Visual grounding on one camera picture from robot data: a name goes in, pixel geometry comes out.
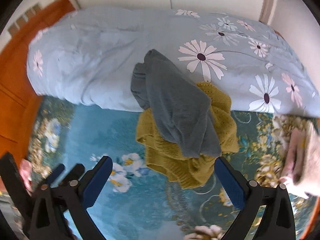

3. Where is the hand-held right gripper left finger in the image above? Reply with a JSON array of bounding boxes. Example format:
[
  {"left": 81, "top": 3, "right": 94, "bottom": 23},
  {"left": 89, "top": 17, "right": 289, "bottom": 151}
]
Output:
[{"left": 29, "top": 156, "right": 113, "bottom": 240}]

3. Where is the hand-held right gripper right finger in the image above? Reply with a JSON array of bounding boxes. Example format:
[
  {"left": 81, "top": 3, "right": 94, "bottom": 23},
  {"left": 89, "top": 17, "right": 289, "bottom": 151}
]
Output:
[{"left": 214, "top": 156, "right": 297, "bottom": 240}]

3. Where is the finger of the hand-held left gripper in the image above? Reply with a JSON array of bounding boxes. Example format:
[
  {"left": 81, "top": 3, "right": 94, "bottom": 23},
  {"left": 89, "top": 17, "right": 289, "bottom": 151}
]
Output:
[
  {"left": 65, "top": 163, "right": 85, "bottom": 183},
  {"left": 45, "top": 164, "right": 66, "bottom": 188}
]

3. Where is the grey knit garment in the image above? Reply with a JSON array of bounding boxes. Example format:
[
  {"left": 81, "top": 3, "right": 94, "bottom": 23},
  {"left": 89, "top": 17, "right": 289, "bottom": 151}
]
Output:
[{"left": 130, "top": 49, "right": 222, "bottom": 158}]

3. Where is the teal floral blanket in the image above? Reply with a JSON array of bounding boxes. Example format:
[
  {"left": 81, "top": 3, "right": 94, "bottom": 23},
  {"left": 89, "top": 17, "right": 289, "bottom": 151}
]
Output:
[{"left": 22, "top": 96, "right": 318, "bottom": 240}]

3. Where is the yellow knit sweater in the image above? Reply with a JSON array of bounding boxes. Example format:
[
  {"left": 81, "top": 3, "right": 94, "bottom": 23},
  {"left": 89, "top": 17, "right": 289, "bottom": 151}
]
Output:
[{"left": 136, "top": 82, "right": 240, "bottom": 190}]

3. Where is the pink and white cloth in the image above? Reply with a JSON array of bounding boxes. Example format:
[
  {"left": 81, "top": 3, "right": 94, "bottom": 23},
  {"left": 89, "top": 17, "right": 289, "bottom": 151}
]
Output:
[{"left": 272, "top": 115, "right": 320, "bottom": 199}]

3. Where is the light blue floral duvet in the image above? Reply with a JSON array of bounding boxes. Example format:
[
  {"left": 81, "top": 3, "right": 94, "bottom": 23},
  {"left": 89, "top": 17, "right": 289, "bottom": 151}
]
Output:
[{"left": 26, "top": 5, "right": 320, "bottom": 118}]

